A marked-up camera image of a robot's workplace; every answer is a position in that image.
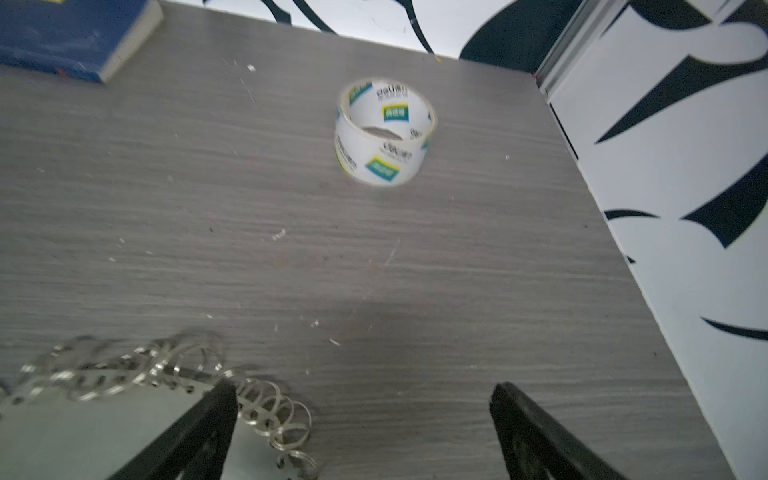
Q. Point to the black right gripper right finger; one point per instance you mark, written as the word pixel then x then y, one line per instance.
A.
pixel 535 445

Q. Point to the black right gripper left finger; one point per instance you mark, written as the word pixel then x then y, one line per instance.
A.
pixel 195 446

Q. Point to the silver keyring cluster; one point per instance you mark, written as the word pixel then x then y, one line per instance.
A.
pixel 91 368

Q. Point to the clear tape roll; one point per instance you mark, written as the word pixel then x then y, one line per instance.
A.
pixel 383 129

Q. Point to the blue book yellow label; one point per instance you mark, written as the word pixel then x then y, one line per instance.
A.
pixel 79 39

